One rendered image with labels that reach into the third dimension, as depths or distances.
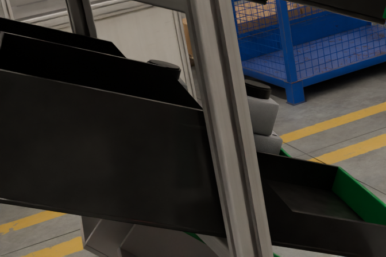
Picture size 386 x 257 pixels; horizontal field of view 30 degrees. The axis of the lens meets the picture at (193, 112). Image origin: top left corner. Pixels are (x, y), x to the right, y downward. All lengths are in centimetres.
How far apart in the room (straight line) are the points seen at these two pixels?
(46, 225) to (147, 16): 148
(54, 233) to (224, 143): 320
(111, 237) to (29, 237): 302
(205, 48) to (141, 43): 408
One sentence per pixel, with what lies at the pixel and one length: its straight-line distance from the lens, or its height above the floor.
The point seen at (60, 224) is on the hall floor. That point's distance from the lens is 365.
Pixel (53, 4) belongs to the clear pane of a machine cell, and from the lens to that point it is 429.
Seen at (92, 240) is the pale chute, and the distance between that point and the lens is 59.
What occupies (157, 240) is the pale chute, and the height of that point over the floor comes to 119.
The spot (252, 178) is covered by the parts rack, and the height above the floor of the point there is 129.
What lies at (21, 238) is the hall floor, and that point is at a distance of 362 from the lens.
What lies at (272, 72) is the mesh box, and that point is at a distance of 487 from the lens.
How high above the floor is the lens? 144
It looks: 17 degrees down
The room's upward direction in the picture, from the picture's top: 11 degrees counter-clockwise
